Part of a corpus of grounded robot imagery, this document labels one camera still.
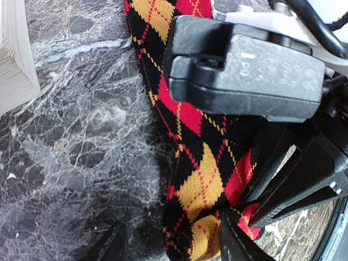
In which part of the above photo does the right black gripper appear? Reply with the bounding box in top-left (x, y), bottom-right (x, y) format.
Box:
top-left (239, 75), bottom-right (347, 228)

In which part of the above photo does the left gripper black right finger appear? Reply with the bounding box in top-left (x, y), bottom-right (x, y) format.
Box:
top-left (219, 210), bottom-right (274, 261)

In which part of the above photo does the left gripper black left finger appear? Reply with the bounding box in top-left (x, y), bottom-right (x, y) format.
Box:
top-left (86, 221), bottom-right (127, 260)

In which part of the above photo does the argyle black red orange sock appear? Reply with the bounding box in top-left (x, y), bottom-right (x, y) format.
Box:
top-left (124, 1), bottom-right (264, 260)

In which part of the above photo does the wooden compartment tray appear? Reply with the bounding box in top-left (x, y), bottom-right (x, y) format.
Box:
top-left (1, 1), bottom-right (41, 115)

